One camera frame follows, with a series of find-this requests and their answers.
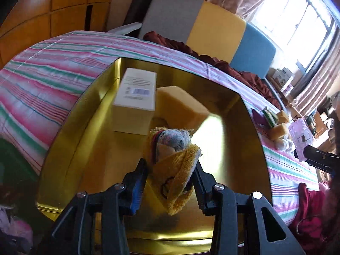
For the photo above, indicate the pink curtain right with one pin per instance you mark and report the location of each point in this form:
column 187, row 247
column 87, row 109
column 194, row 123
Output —
column 311, row 90

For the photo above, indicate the white plastic bag ball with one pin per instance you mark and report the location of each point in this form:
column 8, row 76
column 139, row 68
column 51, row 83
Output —
column 284, row 144

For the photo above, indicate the yellow sponge block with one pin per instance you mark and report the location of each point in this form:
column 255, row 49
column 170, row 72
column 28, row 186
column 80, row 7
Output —
column 282, row 117
column 278, row 131
column 179, row 109

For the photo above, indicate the grey yellow blue headboard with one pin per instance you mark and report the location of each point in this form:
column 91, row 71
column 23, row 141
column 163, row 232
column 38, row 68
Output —
column 211, row 30

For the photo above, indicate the yellow knitted cloth bundle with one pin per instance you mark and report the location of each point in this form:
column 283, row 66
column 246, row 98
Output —
column 171, row 159

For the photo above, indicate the purple snack packet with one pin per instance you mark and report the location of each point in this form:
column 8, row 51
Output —
column 259, row 119

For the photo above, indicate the wooden side desk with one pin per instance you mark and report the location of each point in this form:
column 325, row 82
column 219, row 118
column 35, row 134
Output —
column 324, row 137

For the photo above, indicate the pink hair roller pack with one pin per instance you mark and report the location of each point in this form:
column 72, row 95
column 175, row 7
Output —
column 301, row 136

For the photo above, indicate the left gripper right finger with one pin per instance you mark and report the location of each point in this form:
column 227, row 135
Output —
column 264, row 230

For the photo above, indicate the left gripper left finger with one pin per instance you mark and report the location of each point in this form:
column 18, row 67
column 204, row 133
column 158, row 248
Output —
column 93, row 223

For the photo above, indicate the red clothing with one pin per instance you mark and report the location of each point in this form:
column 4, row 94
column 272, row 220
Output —
column 316, row 224

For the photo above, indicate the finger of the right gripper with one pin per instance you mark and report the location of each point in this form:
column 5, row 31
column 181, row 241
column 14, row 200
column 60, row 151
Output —
column 321, row 160

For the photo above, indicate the wooden wardrobe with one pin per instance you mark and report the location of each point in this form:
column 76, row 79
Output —
column 32, row 21

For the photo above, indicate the white appliance box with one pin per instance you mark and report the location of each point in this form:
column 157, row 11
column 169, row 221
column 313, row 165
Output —
column 283, row 77

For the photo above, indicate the green Weidan snack pack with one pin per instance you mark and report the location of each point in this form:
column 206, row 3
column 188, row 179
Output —
column 269, row 118

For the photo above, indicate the maroon blanket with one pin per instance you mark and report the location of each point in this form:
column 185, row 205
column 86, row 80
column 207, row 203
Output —
column 249, row 79

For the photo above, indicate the white pink cardboard box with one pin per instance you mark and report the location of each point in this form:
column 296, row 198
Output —
column 134, row 104

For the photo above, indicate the gold metal tin box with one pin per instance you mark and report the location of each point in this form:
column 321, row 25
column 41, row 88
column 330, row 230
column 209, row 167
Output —
column 88, row 155

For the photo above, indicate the striped bed sheet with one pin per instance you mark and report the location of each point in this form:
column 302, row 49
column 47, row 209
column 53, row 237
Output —
column 40, row 86

